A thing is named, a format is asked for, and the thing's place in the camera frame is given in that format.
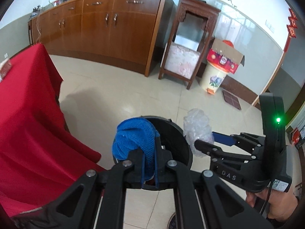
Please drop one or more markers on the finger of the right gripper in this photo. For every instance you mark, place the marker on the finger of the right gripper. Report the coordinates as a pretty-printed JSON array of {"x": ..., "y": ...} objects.
[
  {"x": 217, "y": 152},
  {"x": 228, "y": 140}
]

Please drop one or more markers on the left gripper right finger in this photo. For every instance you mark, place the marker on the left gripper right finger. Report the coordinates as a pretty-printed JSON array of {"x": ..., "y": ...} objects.
[{"x": 162, "y": 156}]

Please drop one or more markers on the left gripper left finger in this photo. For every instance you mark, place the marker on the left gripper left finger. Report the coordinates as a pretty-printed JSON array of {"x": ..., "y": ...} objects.
[{"x": 135, "y": 174}]

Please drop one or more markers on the clear plastic bag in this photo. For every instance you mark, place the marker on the clear plastic bag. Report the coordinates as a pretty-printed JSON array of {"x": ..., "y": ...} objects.
[{"x": 196, "y": 126}]

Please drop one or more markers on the blue knitted cloth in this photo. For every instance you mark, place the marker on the blue knitted cloth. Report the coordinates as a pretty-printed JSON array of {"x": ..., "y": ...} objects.
[{"x": 137, "y": 133}]

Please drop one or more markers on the black trash bin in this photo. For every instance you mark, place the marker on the black trash bin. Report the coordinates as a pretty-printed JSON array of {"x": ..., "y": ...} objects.
[{"x": 173, "y": 140}]

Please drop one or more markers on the right hand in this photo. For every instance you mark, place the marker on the right hand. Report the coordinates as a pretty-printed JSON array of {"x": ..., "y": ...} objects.
[{"x": 282, "y": 204}]

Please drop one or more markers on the brown floor tile piece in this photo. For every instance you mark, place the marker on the brown floor tile piece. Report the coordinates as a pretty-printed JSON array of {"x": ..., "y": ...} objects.
[{"x": 231, "y": 99}]

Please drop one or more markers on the floral white bucket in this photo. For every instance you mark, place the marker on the floral white bucket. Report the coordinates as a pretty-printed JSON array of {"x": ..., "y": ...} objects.
[{"x": 212, "y": 78}]

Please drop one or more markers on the open red cardboard box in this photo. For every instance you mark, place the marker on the open red cardboard box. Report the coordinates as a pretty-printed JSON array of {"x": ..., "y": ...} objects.
[{"x": 223, "y": 55}]

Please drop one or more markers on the red tablecloth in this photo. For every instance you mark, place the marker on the red tablecloth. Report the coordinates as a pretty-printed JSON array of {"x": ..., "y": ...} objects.
[{"x": 40, "y": 159}]

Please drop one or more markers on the red chinese knot decoration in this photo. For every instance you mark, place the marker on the red chinese knot decoration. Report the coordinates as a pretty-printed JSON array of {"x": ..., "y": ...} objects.
[{"x": 291, "y": 29}]

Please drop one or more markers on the long wooden sideboard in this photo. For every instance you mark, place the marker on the long wooden sideboard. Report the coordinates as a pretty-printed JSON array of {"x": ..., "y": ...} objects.
[{"x": 120, "y": 33}]

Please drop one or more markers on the carved wooden side stand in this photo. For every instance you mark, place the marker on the carved wooden side stand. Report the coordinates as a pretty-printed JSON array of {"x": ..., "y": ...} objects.
[{"x": 189, "y": 39}]

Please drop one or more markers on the red white tissue box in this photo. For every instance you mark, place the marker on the red white tissue box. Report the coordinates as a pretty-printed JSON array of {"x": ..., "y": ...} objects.
[{"x": 5, "y": 67}]

